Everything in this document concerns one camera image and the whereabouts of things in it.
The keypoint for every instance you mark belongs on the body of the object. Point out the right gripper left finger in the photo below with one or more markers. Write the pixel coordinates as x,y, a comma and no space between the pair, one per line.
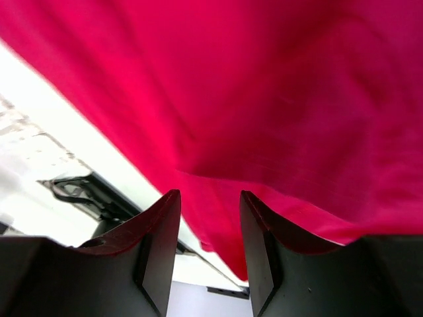
141,255

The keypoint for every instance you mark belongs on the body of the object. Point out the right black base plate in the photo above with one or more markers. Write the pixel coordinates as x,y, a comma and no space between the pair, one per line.
96,197

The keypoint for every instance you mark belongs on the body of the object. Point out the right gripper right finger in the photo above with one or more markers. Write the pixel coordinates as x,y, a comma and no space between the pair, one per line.
291,272

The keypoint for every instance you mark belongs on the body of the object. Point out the magenta t shirt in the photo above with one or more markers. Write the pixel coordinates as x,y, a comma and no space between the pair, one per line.
315,106

